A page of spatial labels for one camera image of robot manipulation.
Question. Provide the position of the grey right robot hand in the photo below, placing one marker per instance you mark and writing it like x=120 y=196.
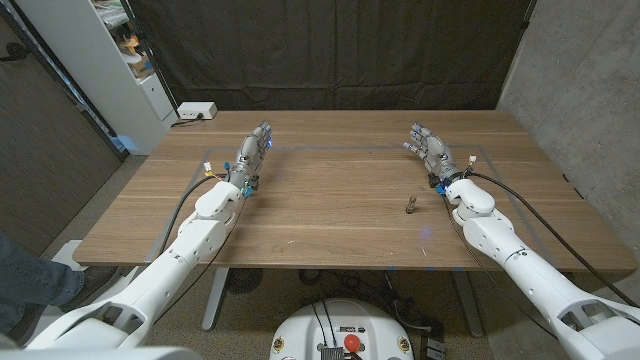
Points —
x=435 y=152

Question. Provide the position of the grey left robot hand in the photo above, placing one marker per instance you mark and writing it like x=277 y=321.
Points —
x=248 y=157

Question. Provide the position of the small brown lipstick tube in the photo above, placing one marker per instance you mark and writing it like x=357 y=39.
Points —
x=411 y=204

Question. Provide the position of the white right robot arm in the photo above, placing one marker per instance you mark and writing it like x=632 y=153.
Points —
x=530 y=272

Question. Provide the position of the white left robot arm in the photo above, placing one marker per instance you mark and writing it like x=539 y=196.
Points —
x=195 y=240

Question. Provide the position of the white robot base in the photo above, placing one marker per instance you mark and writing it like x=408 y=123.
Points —
x=305 y=332

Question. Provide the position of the white power outlet box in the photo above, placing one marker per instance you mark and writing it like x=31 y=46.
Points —
x=196 y=110

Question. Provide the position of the wooden table edge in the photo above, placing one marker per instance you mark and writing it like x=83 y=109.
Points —
x=350 y=148

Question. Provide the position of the black round floor fan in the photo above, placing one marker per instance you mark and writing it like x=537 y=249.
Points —
x=244 y=280

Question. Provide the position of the black fabric backdrop curtain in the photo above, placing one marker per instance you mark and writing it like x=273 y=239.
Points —
x=330 y=50

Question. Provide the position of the cardboard box with blue tape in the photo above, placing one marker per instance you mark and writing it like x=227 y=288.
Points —
x=142 y=66

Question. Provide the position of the orange toy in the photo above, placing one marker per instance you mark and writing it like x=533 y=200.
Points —
x=129 y=45

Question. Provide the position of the white shelf cabinet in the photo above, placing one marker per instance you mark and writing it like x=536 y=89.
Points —
x=100 y=75

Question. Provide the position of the dark brown shoe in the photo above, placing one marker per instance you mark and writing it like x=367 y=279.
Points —
x=95 y=282

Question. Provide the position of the white floor platform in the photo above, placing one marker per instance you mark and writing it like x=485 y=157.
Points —
x=67 y=255

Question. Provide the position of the red emergency stop button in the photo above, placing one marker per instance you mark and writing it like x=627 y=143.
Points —
x=352 y=342

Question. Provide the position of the white robot chest cover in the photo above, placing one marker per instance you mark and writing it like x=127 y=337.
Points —
x=100 y=355

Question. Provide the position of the person leg in jeans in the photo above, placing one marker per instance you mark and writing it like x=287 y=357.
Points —
x=30 y=285

